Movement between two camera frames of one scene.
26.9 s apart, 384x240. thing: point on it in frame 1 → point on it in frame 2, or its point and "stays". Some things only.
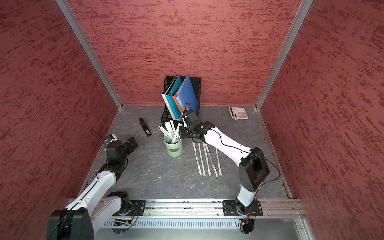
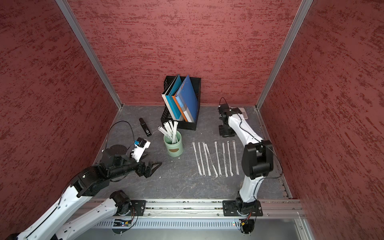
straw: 206,159 stays
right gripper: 183,134 → 222,133
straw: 218,163 stays
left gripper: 132,142 → 141,171
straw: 196,158 stays
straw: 201,161 stays
